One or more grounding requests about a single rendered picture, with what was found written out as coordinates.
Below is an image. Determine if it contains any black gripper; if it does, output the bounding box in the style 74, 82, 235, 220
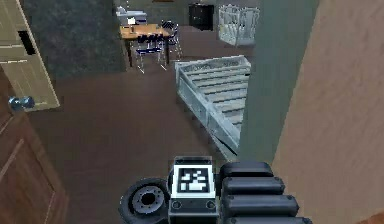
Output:
118, 177, 172, 224

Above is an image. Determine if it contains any white slatted shelf unit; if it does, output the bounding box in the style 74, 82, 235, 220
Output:
174, 55, 252, 155

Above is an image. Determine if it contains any brown wooden room door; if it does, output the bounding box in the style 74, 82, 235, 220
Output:
0, 64, 69, 224

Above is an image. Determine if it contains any round silver door knob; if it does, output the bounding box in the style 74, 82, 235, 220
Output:
8, 95, 36, 112

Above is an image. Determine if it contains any brown wooden dining table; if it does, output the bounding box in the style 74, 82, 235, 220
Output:
119, 23, 173, 68

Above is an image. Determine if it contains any pale wooden room door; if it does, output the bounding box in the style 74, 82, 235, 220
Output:
0, 0, 61, 113

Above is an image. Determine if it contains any white kitchen counter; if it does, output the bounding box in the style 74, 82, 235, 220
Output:
115, 5, 148, 26

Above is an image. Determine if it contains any black cabinet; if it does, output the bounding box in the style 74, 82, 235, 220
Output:
188, 3, 215, 32

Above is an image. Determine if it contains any black metal frame chair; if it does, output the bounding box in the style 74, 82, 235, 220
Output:
134, 33, 168, 74
161, 19, 183, 61

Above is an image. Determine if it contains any white wire shelf rack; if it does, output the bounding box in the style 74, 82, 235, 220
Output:
218, 3, 261, 47

